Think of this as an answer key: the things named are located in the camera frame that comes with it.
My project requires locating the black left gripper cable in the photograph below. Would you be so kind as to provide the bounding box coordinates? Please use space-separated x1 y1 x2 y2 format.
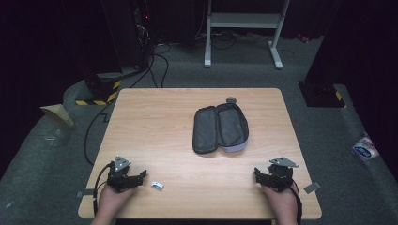
92 161 115 218

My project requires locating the white blue tissue packet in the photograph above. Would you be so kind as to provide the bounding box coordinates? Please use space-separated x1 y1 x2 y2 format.
351 133 380 161

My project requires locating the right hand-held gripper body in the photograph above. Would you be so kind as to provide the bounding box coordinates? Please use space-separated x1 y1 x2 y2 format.
265 157 299 193

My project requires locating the person's right hand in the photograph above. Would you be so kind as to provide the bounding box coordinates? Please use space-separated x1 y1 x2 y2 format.
261 184 299 221

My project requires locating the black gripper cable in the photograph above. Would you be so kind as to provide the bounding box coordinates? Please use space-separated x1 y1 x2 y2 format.
289 178 303 225
92 161 115 218

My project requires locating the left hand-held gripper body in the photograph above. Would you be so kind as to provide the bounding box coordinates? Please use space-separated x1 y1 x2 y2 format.
106 155 136 193

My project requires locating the dark equipment rack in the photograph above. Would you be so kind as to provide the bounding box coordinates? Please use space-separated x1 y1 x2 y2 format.
100 0 155 71

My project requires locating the grey tape strip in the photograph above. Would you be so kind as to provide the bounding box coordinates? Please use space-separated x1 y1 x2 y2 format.
75 188 96 199
303 181 322 195

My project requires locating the beige cardboard piece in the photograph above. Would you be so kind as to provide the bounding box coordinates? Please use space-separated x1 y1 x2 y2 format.
39 103 75 128

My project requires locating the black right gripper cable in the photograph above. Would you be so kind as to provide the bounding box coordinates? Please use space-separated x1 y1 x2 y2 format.
289 178 303 225

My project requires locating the person's left hand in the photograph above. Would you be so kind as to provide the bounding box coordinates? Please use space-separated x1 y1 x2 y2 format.
97 184 139 220

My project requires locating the black yellow striped base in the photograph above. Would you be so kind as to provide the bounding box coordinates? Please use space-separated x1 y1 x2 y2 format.
298 81 347 109
74 72 122 107

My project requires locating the white metal stand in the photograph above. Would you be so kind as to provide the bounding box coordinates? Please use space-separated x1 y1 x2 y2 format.
204 0 291 70

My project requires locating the black floor cable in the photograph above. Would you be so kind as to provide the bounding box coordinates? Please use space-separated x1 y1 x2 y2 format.
129 43 173 89
83 98 117 167

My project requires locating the grey pencil case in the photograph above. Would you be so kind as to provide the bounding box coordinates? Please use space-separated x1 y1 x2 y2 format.
191 102 251 155

